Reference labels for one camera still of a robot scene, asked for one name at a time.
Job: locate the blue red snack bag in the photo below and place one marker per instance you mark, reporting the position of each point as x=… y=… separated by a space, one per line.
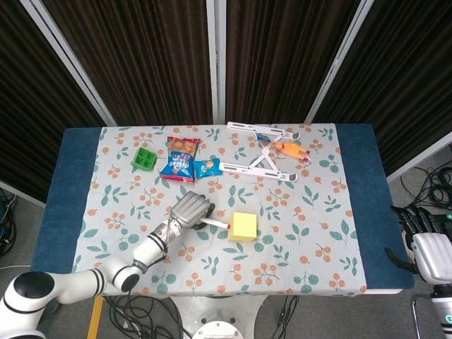
x=180 y=159

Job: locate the white folding laptop stand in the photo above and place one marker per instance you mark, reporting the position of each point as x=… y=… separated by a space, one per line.
x=261 y=166

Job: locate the small blue card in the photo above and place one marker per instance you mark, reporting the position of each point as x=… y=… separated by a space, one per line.
x=262 y=137

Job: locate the green grid tray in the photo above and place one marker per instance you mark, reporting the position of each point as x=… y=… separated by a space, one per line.
x=144 y=159

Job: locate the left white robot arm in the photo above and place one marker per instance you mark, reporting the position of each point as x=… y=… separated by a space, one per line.
x=88 y=275

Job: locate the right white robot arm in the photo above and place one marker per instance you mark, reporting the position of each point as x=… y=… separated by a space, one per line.
x=443 y=310

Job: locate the blue table mat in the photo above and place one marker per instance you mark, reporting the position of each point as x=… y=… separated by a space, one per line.
x=67 y=197

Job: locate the small blue snack packet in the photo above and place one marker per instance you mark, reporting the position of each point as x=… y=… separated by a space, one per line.
x=206 y=167

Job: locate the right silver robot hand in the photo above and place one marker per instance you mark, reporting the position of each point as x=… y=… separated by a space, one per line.
x=429 y=256

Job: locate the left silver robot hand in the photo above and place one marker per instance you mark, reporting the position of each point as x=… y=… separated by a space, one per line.
x=190 y=212

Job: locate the yellow floor tape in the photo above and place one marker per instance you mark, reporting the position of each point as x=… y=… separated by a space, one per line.
x=94 y=317

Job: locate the red and white marker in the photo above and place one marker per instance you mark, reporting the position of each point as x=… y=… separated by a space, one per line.
x=217 y=223

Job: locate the floral tablecloth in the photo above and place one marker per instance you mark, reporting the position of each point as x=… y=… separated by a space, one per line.
x=282 y=219

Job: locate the orange rubber chicken toy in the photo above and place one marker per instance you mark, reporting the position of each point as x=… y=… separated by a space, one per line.
x=291 y=149

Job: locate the dark folding screen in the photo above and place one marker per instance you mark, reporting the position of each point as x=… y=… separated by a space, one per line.
x=226 y=60

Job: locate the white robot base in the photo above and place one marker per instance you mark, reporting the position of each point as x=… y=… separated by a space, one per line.
x=216 y=318

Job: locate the yellow sticky note block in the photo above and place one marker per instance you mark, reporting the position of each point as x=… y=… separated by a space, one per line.
x=243 y=226

